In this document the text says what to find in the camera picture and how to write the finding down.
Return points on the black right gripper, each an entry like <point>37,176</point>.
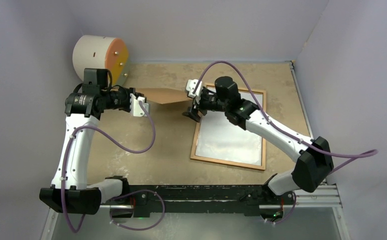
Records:
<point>194,114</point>

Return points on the wooden picture frame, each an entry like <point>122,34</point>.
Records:
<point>195,145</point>

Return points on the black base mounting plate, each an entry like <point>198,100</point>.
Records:
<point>248,199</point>

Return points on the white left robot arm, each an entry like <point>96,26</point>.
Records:
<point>69,191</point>

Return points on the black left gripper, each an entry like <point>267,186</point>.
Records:
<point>128,91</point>

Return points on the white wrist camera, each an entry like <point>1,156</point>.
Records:
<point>193,89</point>
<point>139,107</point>

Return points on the white cylindrical drum cabinet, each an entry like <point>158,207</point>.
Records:
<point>101,52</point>

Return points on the brown backing board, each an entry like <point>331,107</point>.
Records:
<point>163,95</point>

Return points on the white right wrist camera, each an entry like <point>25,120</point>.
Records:
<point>193,89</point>

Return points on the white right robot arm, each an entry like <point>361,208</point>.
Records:
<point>311,165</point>

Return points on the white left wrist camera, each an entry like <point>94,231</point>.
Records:
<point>139,107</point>

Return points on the aluminium extrusion rail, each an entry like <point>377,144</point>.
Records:
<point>312,216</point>

